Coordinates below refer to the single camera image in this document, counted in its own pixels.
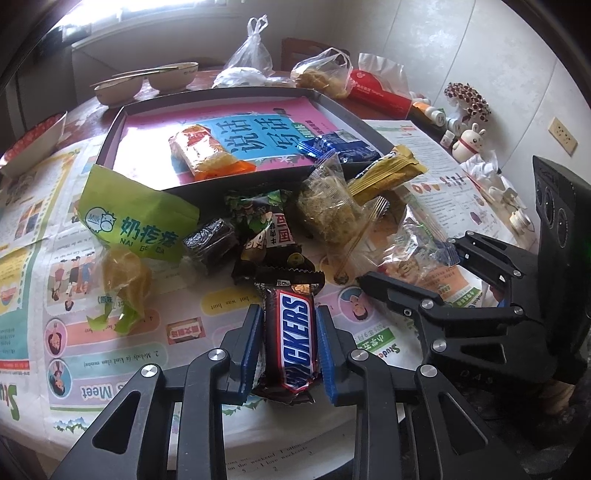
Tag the pink and blue book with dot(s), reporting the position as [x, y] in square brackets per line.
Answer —
[138, 138]

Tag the dark chocolate cake packet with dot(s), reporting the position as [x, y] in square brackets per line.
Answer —
[207, 240]

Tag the clear packet of greenish cake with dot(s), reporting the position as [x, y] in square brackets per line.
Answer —
[323, 207]

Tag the white rabbit figurine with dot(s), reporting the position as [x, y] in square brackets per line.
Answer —
[471, 143]

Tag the crumpled white tissues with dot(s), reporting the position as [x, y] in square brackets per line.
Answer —
[485, 175]

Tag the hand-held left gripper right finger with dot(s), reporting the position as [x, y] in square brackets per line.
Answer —
[325, 355]

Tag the bright window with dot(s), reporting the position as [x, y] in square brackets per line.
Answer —
[152, 11]

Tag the clear packet of tan snack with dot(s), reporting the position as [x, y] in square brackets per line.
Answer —
[411, 258]

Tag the green snack packet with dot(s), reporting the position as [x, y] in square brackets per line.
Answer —
[134, 217]

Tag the red paper packet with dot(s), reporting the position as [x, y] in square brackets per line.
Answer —
[378, 92]

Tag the dark cardboard tray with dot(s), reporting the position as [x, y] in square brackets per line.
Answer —
[277, 175]

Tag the plastic bag of pastries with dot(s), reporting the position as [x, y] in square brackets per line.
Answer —
[321, 74]

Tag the small white cup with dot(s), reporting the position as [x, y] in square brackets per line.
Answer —
[521, 219]

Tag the colourful newspaper sheet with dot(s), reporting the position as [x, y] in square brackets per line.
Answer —
[60, 258]
[443, 184]

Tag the wall socket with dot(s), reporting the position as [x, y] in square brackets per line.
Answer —
[562, 135]

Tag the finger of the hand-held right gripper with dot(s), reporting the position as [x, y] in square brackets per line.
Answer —
[397, 297]
[480, 258]

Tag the wooden chair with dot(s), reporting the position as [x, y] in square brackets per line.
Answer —
[300, 50]

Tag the chopstick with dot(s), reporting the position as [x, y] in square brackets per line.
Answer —
[134, 78]
[147, 71]

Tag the cream bowl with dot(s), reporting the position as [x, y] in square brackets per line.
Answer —
[173, 78]
[117, 92]

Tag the red patterned bowl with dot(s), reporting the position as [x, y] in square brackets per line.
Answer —
[32, 143]

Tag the blue snack packet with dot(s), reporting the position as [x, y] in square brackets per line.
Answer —
[337, 147]

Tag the dark cartoon snack packet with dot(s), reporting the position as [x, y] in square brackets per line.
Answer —
[263, 226]

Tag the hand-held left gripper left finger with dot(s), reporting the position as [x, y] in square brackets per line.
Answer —
[251, 355]

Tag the small white bottle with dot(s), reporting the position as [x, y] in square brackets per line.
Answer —
[448, 138]
[427, 111]
[451, 123]

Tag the orange snack packet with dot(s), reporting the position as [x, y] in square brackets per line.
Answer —
[203, 152]

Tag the brown chocolate bar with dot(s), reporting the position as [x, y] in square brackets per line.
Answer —
[291, 332]

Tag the gold snack packet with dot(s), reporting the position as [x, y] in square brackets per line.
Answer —
[383, 175]

